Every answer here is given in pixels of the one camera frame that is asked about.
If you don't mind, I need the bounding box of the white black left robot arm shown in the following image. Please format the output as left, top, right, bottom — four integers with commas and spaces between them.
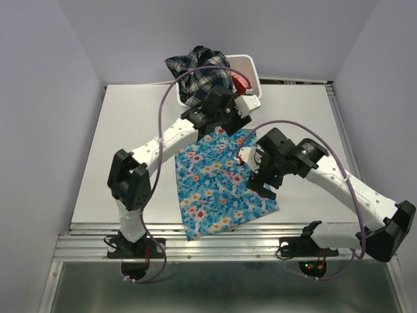
107, 87, 260, 257

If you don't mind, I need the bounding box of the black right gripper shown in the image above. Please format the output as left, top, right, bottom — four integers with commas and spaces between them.
246, 150, 287, 201

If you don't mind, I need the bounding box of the aluminium table frame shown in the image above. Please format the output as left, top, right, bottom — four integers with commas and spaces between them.
40, 84, 410, 312

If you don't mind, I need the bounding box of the white plastic bin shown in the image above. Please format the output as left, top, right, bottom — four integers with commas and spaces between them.
175, 54, 263, 107

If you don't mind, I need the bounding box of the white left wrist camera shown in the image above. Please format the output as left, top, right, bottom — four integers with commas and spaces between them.
235, 95, 261, 118

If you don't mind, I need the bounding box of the pink orange skirt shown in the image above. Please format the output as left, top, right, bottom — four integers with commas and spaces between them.
232, 72, 250, 87

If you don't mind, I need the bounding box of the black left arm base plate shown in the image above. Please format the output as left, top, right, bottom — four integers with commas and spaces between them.
103, 235, 164, 260

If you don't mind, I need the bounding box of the navy plaid skirt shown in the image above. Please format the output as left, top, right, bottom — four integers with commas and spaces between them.
165, 46, 234, 107

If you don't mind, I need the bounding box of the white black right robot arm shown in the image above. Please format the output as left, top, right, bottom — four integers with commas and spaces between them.
237, 128, 416, 262

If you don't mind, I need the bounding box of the red polka dot skirt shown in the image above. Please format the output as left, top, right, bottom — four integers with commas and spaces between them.
232, 76, 249, 96

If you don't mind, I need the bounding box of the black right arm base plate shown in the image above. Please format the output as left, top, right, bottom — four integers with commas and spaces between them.
277, 237, 339, 259

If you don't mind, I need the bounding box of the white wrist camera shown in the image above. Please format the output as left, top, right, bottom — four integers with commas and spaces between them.
235, 147, 262, 173
235, 95, 261, 118

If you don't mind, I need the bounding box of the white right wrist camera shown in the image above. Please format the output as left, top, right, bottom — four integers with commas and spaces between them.
235, 147, 262, 173

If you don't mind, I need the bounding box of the blue floral skirt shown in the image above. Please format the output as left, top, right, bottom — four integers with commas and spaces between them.
175, 128, 279, 241

